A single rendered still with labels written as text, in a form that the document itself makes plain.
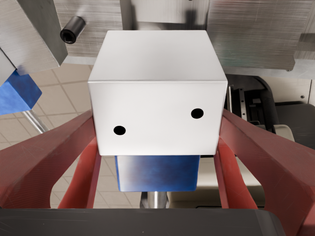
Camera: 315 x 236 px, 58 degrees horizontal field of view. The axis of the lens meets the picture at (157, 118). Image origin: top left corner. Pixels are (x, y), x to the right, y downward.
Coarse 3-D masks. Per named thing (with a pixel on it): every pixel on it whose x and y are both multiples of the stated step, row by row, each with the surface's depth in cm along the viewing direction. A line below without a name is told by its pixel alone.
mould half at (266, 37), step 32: (64, 0) 17; (96, 0) 17; (224, 0) 16; (256, 0) 16; (288, 0) 16; (96, 32) 19; (224, 32) 17; (256, 32) 17; (288, 32) 17; (224, 64) 19; (256, 64) 19; (288, 64) 18
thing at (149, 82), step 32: (128, 32) 14; (160, 32) 14; (192, 32) 14; (96, 64) 11; (128, 64) 11; (160, 64) 11; (192, 64) 11; (96, 96) 10; (128, 96) 10; (160, 96) 10; (192, 96) 10; (224, 96) 10; (96, 128) 11; (128, 128) 11; (160, 128) 11; (192, 128) 11; (128, 160) 14; (160, 160) 14; (192, 160) 14; (160, 192) 17
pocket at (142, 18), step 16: (128, 0) 19; (144, 0) 19; (160, 0) 19; (176, 0) 19; (192, 0) 19; (208, 0) 19; (128, 16) 19; (144, 16) 20; (160, 16) 20; (176, 16) 20; (192, 16) 20
